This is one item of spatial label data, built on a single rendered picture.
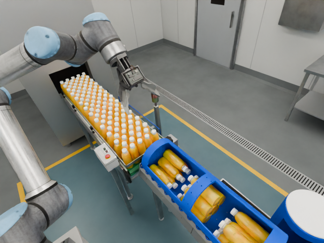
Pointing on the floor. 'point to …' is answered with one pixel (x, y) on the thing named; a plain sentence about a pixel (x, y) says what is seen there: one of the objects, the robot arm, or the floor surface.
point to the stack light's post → (157, 117)
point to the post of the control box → (121, 190)
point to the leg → (158, 206)
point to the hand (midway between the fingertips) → (144, 106)
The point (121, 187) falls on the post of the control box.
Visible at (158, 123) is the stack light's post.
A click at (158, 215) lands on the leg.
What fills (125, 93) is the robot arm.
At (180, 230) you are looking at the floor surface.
